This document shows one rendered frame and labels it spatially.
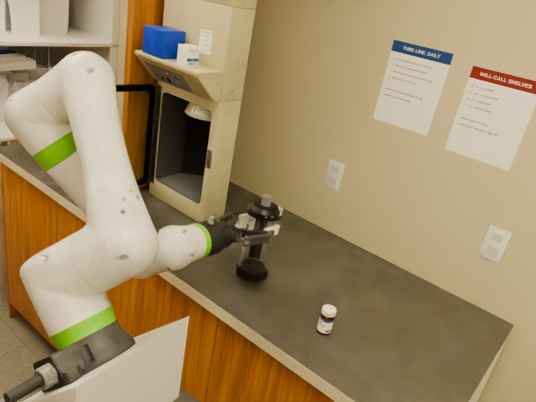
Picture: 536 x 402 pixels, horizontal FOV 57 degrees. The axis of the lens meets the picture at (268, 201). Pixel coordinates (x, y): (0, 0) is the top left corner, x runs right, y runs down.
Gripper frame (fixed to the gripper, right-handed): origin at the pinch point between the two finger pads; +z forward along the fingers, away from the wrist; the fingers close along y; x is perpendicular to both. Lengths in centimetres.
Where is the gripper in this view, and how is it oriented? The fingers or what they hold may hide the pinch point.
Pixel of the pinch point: (260, 223)
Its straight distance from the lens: 146.1
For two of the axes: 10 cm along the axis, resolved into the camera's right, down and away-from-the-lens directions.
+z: 6.0, -1.3, 7.9
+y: -7.6, -3.9, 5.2
